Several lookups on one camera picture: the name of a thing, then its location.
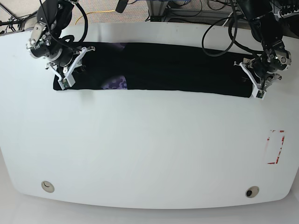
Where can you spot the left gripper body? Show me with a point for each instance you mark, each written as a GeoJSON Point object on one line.
{"type": "Point", "coordinates": [262, 64]}

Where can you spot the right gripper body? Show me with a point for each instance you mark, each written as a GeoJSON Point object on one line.
{"type": "Point", "coordinates": [61, 56]}

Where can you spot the black T-shirt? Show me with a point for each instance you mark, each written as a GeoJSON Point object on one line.
{"type": "Point", "coordinates": [151, 66]}

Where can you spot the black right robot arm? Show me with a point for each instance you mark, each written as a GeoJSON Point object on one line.
{"type": "Point", "coordinates": [52, 17]}

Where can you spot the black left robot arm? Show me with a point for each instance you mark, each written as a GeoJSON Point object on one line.
{"type": "Point", "coordinates": [267, 31]}

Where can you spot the white power strip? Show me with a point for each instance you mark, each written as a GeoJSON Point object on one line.
{"type": "Point", "coordinates": [288, 11]}

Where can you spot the red tape marking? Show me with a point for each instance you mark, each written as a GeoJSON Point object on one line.
{"type": "Point", "coordinates": [274, 146]}

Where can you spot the right table grommet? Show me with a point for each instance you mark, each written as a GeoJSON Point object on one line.
{"type": "Point", "coordinates": [252, 192]}

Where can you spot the table grommet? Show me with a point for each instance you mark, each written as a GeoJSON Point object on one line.
{"type": "Point", "coordinates": [47, 186]}
{"type": "Point", "coordinates": [252, 192]}

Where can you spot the left table grommet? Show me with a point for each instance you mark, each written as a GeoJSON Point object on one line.
{"type": "Point", "coordinates": [47, 186]}

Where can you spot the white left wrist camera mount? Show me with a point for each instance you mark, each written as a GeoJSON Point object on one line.
{"type": "Point", "coordinates": [260, 84]}

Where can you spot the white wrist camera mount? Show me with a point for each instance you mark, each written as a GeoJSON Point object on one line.
{"type": "Point", "coordinates": [260, 84]}
{"type": "Point", "coordinates": [65, 76]}

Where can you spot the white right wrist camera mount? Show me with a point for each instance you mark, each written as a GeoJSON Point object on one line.
{"type": "Point", "coordinates": [65, 76]}

